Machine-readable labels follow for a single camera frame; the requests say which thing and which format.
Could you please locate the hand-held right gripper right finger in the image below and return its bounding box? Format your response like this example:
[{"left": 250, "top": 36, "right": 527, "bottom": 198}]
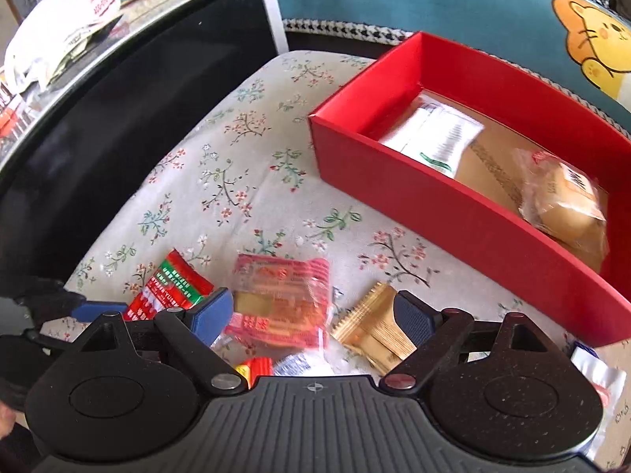
[{"left": 379, "top": 290, "right": 545, "bottom": 391}]

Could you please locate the white pouch snack packet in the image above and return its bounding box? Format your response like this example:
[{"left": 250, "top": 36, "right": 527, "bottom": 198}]
[{"left": 382, "top": 101, "right": 486, "bottom": 178}]

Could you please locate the gold snack packet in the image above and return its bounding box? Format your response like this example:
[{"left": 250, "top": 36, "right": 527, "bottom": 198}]
[{"left": 330, "top": 282, "right": 420, "bottom": 375}]

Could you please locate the floral cloth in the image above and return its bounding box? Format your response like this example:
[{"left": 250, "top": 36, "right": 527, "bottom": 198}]
[{"left": 39, "top": 49, "right": 631, "bottom": 471}]

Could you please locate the white sausage packet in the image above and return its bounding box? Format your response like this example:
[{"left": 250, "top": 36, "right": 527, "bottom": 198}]
[{"left": 569, "top": 347, "right": 614, "bottom": 415}]

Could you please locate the red white packet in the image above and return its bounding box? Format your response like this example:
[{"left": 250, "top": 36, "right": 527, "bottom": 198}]
[{"left": 0, "top": 83, "right": 31, "bottom": 149}]

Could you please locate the clear bread packet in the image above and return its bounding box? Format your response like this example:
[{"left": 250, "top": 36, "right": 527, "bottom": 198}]
[{"left": 513, "top": 148, "right": 609, "bottom": 272}]

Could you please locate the red clear snack packet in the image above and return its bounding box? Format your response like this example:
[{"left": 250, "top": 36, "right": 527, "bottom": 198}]
[{"left": 224, "top": 253, "right": 332, "bottom": 353}]

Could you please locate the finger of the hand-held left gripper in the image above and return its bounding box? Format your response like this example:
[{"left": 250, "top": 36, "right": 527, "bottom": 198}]
[{"left": 69, "top": 300, "right": 130, "bottom": 323}]

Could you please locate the red cardboard box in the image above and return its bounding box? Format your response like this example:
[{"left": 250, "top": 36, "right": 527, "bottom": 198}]
[{"left": 308, "top": 31, "right": 631, "bottom": 348}]

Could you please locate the black glass table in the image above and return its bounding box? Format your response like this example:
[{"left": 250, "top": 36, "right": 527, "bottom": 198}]
[{"left": 0, "top": 0, "right": 289, "bottom": 301}]

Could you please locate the red green snack packet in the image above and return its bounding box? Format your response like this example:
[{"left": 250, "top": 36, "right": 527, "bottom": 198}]
[{"left": 123, "top": 249, "right": 215, "bottom": 323}]

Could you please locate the white plastic bag red print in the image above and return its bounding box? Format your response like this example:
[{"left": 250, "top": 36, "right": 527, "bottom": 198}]
[{"left": 4, "top": 0, "right": 125, "bottom": 90}]

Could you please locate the red yellow snack packet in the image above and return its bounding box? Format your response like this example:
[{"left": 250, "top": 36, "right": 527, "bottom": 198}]
[{"left": 235, "top": 357, "right": 274, "bottom": 387}]

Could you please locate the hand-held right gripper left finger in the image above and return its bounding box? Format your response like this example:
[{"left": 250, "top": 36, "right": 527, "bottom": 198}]
[{"left": 74, "top": 289, "right": 247, "bottom": 396}]

